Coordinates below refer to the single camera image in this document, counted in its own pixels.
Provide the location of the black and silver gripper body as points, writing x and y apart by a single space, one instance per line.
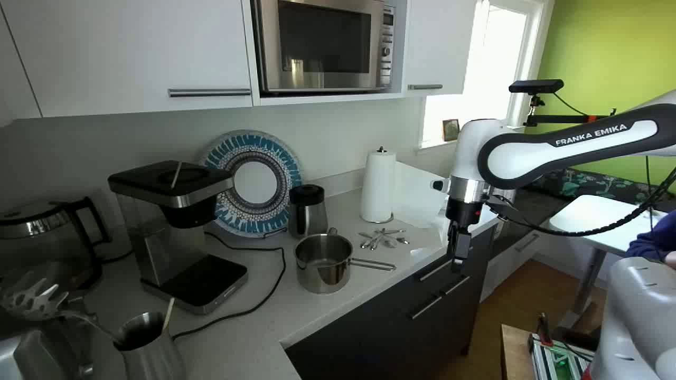
464 212

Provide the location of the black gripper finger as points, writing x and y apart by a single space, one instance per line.
460 261

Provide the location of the small silver cup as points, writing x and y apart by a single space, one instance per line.
307 210

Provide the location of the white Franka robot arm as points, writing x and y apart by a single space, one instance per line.
640 335

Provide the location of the black silver coffee maker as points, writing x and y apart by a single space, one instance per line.
166 210

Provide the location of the dark lower cabinet drawers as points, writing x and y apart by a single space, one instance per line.
407 332

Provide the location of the pile of silver cutlery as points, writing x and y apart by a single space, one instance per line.
384 237

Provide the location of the white paper towel roll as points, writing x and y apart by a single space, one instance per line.
377 192

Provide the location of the stainless steel saucepan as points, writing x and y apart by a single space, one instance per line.
325 261

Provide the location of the white narrow cabinet door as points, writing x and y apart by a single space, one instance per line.
439 41

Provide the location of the blue white decorative plate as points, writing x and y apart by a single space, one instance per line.
263 168

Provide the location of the stainless steel microwave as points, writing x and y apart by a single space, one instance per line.
309 46

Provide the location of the silver metal jug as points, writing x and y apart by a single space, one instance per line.
149 352

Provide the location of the black glass kettle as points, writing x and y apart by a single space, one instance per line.
62 232

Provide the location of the white upper cabinet door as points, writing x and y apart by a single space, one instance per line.
131 56

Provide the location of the black camera on stand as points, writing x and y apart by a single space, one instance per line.
536 86

